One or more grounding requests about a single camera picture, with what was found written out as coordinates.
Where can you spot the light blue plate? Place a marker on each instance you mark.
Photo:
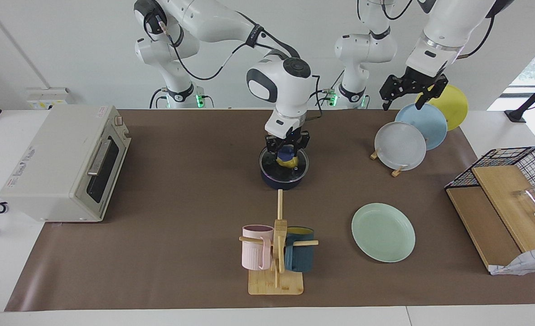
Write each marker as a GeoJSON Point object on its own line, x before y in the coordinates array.
{"type": "Point", "coordinates": [430, 124]}

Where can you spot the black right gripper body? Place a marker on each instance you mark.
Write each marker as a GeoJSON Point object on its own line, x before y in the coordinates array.
{"type": "Point", "coordinates": [290, 138]}

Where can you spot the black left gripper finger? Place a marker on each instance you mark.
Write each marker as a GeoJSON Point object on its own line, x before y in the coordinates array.
{"type": "Point", "coordinates": [428, 93]}
{"type": "Point", "coordinates": [387, 98]}

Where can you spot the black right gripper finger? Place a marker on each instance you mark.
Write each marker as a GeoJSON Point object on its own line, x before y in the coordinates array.
{"type": "Point", "coordinates": [301, 152]}
{"type": "Point", "coordinates": [273, 155]}

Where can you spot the white grid patterned cloth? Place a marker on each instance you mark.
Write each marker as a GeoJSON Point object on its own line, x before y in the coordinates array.
{"type": "Point", "coordinates": [527, 262]}

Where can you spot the yellow plate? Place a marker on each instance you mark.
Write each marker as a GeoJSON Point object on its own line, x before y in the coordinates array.
{"type": "Point", "coordinates": [455, 102]}

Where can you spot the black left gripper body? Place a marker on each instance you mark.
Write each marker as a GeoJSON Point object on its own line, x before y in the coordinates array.
{"type": "Point", "coordinates": [416, 78]}

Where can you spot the clear glass cup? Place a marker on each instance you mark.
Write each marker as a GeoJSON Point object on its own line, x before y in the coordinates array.
{"type": "Point", "coordinates": [532, 197]}

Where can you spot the brown table mat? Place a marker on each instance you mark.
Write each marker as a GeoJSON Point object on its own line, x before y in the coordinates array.
{"type": "Point", "coordinates": [181, 253]}

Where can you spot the wooden plate rack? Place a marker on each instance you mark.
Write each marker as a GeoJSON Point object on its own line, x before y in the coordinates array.
{"type": "Point", "coordinates": [397, 172]}

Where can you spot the pink mug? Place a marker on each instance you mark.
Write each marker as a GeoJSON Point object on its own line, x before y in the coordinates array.
{"type": "Point", "coordinates": [254, 253]}

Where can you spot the white wall socket box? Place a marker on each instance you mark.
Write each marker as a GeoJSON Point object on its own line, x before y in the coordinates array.
{"type": "Point", "coordinates": [47, 98]}

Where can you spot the wooden mug tree stand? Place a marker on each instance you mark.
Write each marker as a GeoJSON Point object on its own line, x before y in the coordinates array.
{"type": "Point", "coordinates": [276, 283]}

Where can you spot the grey plate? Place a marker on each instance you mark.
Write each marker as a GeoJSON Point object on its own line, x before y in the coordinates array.
{"type": "Point", "coordinates": [399, 146]}

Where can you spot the glass lid blue knob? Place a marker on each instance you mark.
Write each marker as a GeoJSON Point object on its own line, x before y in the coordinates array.
{"type": "Point", "coordinates": [267, 170]}

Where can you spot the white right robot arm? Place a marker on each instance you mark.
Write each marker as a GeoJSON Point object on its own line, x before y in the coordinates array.
{"type": "Point", "coordinates": [222, 22]}

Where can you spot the white toaster oven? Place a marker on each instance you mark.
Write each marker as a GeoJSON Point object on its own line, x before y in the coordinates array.
{"type": "Point", "coordinates": [54, 167]}

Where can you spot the dark blue mug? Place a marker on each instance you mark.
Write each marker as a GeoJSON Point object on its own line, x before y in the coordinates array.
{"type": "Point", "coordinates": [300, 258]}

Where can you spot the pale green plate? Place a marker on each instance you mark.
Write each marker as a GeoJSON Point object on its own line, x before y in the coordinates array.
{"type": "Point", "coordinates": [383, 233]}

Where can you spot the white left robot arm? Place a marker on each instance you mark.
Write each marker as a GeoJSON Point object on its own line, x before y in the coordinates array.
{"type": "Point", "coordinates": [444, 22]}

